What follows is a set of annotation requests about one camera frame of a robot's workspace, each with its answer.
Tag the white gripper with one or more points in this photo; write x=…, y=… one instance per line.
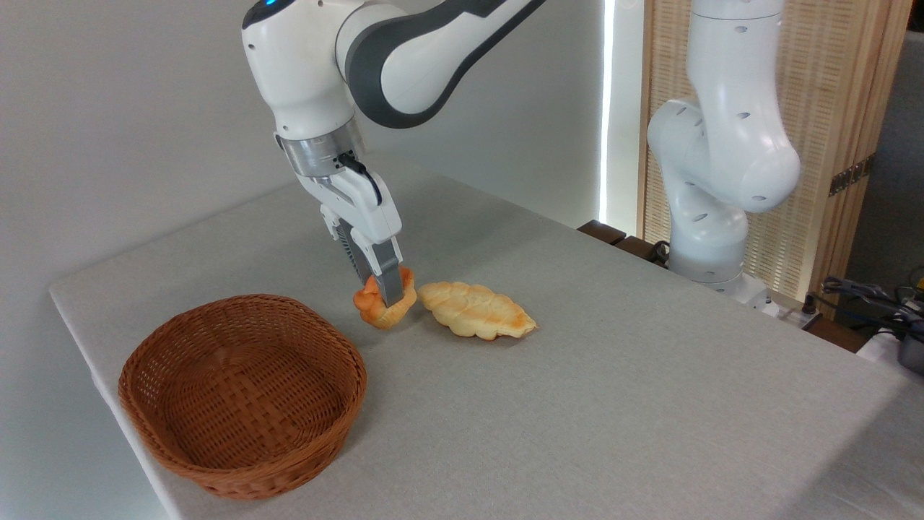
x=364, y=209

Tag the round orange bread roll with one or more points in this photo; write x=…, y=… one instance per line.
x=375, y=309

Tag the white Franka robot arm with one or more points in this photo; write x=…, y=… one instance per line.
x=303, y=65

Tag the long pale braided bread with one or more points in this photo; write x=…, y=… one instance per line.
x=473, y=310

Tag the dark wooden furniture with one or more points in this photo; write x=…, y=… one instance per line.
x=603, y=231

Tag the brown wicker basket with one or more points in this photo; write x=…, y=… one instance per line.
x=216, y=466

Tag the grey tablecloth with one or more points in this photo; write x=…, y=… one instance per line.
x=613, y=419

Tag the bamboo folding screen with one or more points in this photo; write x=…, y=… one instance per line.
x=830, y=108

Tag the dark metal screen hinge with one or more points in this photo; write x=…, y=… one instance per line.
x=852, y=175

